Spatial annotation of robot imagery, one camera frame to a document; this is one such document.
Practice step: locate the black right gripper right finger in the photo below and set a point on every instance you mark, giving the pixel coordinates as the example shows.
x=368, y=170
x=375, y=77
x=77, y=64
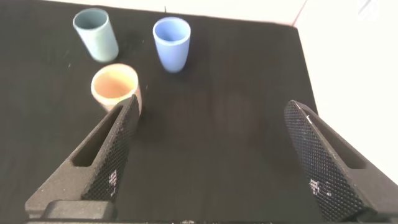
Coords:
x=326, y=174

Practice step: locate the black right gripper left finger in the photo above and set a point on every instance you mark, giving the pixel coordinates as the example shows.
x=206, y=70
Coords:
x=102, y=161

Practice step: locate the blue plastic cup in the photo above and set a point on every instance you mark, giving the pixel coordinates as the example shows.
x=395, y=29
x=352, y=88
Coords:
x=172, y=49

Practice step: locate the cream plastic cup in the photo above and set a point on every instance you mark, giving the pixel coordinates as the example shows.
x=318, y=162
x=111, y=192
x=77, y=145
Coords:
x=112, y=85

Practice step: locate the teal plastic cup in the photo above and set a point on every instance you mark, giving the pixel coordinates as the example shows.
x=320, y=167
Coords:
x=99, y=40

